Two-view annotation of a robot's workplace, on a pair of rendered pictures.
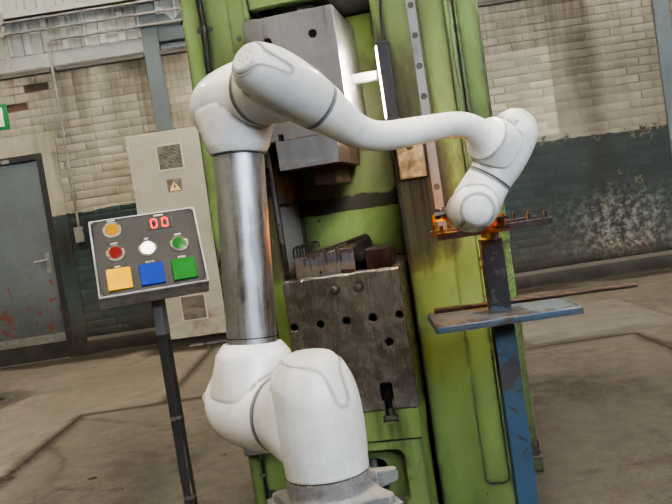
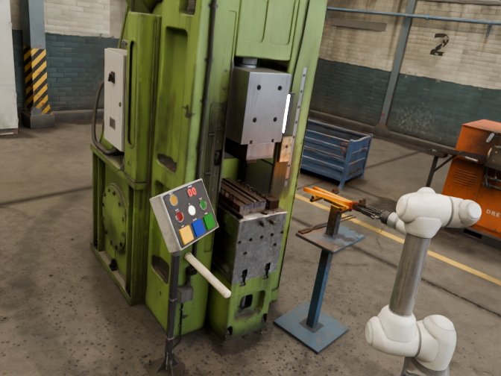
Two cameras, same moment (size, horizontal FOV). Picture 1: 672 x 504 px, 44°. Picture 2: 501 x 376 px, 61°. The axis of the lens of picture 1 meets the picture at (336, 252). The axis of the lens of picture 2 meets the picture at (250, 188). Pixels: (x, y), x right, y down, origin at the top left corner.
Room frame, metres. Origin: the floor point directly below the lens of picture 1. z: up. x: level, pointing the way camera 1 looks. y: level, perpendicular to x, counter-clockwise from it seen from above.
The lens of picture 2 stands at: (1.18, 1.92, 1.99)
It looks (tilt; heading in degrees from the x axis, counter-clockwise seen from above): 21 degrees down; 309
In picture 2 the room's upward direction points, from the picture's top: 8 degrees clockwise
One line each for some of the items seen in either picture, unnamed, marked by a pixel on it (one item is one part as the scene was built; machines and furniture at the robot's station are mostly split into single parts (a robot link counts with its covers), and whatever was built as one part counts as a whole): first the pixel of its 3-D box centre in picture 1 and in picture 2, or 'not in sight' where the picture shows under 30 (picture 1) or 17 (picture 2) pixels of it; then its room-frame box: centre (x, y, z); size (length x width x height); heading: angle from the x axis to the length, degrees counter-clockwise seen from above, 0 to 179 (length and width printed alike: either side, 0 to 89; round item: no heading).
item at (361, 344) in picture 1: (363, 328); (235, 229); (2.89, -0.05, 0.69); 0.56 x 0.38 x 0.45; 169
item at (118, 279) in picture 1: (119, 279); (186, 234); (2.57, 0.68, 1.01); 0.07 x 0.05 x 0.07; 104
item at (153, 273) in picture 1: (152, 274); (197, 227); (2.59, 0.58, 1.01); 0.07 x 0.05 x 0.07; 104
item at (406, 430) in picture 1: (382, 455); (227, 286); (2.89, -0.05, 0.23); 0.55 x 0.37 x 0.47; 169
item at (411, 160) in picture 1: (410, 152); (285, 149); (2.75, -0.29, 1.27); 0.09 x 0.02 x 0.17; 79
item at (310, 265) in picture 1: (336, 256); (233, 195); (2.89, 0.00, 0.96); 0.42 x 0.20 x 0.09; 169
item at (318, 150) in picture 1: (320, 154); (240, 141); (2.89, 0.00, 1.32); 0.42 x 0.20 x 0.10; 169
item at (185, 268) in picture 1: (184, 269); (208, 221); (2.62, 0.48, 1.01); 0.07 x 0.05 x 0.07; 104
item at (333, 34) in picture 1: (321, 80); (250, 101); (2.88, -0.04, 1.56); 0.42 x 0.39 x 0.40; 169
